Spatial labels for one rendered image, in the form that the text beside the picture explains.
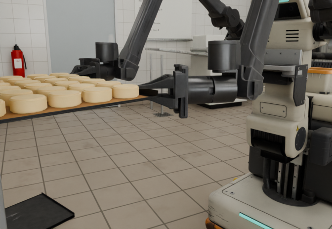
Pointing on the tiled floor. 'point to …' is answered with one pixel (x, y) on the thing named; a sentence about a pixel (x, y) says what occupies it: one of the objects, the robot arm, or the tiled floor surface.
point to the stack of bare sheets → (37, 213)
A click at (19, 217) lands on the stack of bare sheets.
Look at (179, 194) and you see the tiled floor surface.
